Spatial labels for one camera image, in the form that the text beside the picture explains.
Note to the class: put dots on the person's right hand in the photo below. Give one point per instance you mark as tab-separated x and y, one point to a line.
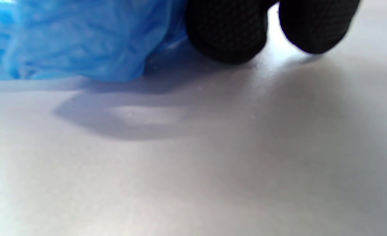
233	29

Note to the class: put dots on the blue plastic bag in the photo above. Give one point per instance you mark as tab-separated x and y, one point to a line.
82	36

